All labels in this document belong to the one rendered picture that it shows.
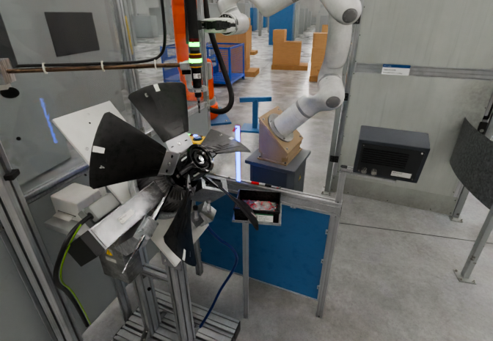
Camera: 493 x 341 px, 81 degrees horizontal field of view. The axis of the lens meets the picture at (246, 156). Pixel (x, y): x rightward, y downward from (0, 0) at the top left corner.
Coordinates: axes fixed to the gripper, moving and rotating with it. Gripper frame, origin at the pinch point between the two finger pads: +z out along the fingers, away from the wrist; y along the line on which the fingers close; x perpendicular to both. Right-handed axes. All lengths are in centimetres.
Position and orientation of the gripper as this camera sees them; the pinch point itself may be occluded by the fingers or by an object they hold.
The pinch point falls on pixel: (207, 25)
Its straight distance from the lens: 113.8
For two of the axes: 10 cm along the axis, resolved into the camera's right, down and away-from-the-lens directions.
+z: -3.8, 4.0, -8.3
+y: -9.3, -1.7, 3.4
